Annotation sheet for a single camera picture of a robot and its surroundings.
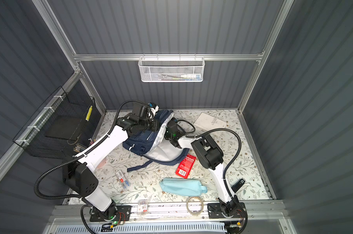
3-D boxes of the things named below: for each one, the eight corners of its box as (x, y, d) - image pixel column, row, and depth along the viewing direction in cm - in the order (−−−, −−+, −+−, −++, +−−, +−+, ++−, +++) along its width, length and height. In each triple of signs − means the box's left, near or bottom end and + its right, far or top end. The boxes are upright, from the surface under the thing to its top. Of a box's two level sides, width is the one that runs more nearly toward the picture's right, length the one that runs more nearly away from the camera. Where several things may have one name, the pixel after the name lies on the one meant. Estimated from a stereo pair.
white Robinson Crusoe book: (194, 124, 114) (194, 122, 112) (201, 114, 121) (201, 111, 119) (220, 136, 106) (221, 134, 104) (226, 124, 113) (227, 122, 111)
